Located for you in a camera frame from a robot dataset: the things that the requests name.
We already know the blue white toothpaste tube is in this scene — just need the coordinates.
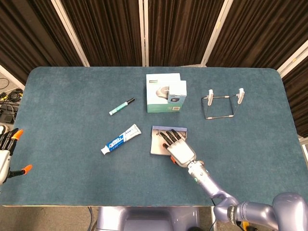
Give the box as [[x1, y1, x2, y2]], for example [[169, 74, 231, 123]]
[[100, 124, 142, 156]]

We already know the white table leg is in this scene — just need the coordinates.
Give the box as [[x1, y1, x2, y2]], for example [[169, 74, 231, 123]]
[[210, 206, 217, 231]]

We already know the brown curtain partition panel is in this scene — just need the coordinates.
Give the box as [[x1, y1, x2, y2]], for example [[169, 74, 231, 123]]
[[201, 0, 308, 70], [144, 0, 231, 67], [51, 0, 148, 67], [276, 45, 308, 138], [0, 0, 90, 85]]

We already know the wire stand with white clips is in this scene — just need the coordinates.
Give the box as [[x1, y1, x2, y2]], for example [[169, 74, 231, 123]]
[[201, 88, 245, 121]]

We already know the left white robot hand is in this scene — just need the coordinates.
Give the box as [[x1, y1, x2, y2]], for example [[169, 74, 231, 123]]
[[0, 128, 33, 185]]

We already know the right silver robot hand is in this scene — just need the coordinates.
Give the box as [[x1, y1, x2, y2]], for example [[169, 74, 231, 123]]
[[158, 129, 195, 167]]

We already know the green white product box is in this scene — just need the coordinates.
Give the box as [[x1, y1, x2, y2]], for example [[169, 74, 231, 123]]
[[145, 73, 183, 114]]

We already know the green marker pen black cap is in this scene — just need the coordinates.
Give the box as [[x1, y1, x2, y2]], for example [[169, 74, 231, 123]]
[[108, 97, 135, 116]]

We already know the blue felt table cover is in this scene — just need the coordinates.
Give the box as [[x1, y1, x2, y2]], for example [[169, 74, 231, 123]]
[[1, 66, 308, 207]]

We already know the purple robot base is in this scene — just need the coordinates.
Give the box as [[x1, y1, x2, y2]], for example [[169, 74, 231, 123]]
[[96, 206, 200, 231]]

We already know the black floor cable bundle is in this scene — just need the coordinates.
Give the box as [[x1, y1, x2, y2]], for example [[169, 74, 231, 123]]
[[0, 86, 25, 125]]

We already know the small grey card box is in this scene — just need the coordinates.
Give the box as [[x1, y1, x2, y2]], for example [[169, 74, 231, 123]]
[[150, 125, 188, 157]]

